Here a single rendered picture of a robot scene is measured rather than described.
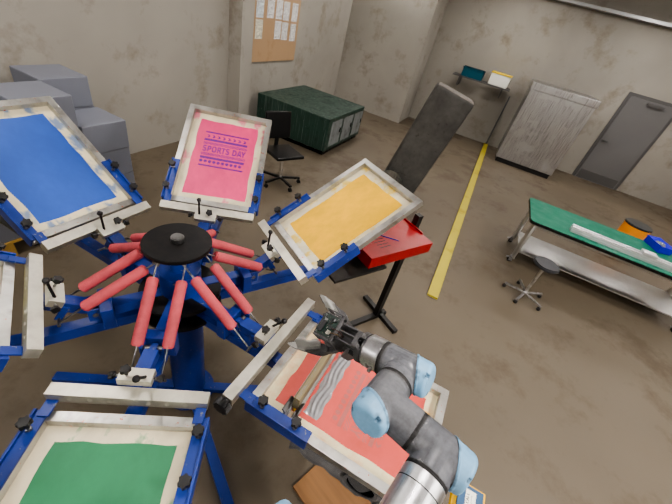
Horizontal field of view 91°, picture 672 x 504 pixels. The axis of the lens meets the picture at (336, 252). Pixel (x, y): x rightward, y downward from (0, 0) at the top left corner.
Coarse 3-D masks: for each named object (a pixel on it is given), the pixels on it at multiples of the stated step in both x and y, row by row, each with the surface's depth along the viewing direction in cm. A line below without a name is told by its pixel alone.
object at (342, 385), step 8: (304, 360) 164; (312, 360) 165; (352, 360) 170; (304, 368) 161; (312, 368) 162; (328, 368) 163; (352, 368) 166; (360, 368) 167; (344, 376) 162; (352, 376) 163; (368, 376) 165; (344, 384) 159; (344, 392) 155; (416, 400) 160; (424, 400) 161
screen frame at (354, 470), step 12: (312, 324) 178; (300, 336) 170; (288, 348) 163; (288, 360) 159; (276, 372) 152; (264, 384) 146; (444, 396) 161; (444, 408) 156; (312, 444) 131; (324, 444) 132; (324, 456) 130; (336, 456) 130; (348, 468) 127; (360, 468) 128; (360, 480) 126; (372, 480) 126; (384, 492) 124
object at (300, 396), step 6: (330, 354) 158; (324, 360) 154; (318, 366) 151; (324, 366) 158; (312, 372) 148; (318, 372) 149; (312, 378) 146; (306, 384) 143; (312, 384) 148; (300, 390) 140; (306, 390) 141; (300, 396) 138; (294, 402) 139; (300, 402) 139
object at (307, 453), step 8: (296, 448) 158; (304, 456) 157; (312, 456) 153; (320, 456) 149; (320, 464) 155; (328, 464) 150; (328, 472) 155; (336, 472) 150; (344, 472) 145; (344, 480) 147; (352, 480) 146; (352, 488) 148; (360, 488) 146; (360, 496) 147; (368, 496) 145; (376, 496) 141
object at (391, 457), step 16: (288, 384) 152; (336, 400) 151; (304, 416) 143; (336, 432) 140; (352, 448) 137; (368, 448) 138; (384, 448) 139; (400, 448) 141; (384, 464) 135; (400, 464) 136
